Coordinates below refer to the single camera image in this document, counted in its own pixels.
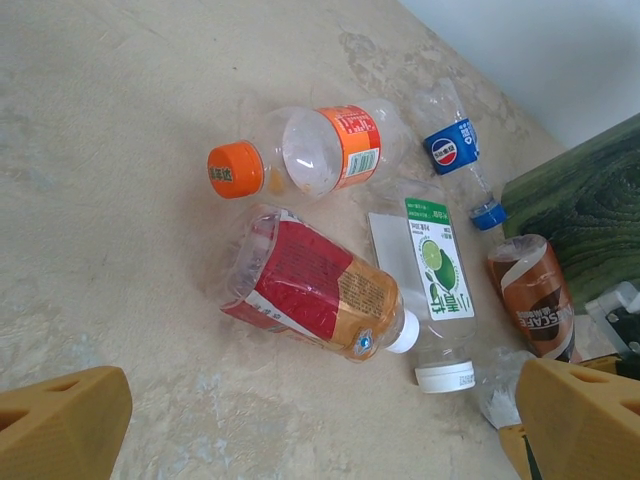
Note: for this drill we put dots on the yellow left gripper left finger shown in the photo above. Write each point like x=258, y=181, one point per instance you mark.
x=60, y=425

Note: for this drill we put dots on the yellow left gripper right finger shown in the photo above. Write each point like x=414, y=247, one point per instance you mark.
x=580, y=425

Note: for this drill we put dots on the brown Nescafe coffee bottle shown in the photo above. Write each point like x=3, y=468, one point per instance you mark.
x=535, y=300

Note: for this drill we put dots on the crushed Pepsi label bottle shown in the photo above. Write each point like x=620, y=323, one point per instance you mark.
x=452, y=150

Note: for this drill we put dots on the red gold label bottle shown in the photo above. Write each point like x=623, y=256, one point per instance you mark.
x=300, y=280

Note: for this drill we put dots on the orange label orange cap bottle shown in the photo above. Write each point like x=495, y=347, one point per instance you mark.
x=350, y=145

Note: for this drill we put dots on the green round waste bin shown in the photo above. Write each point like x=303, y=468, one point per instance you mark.
x=590, y=210

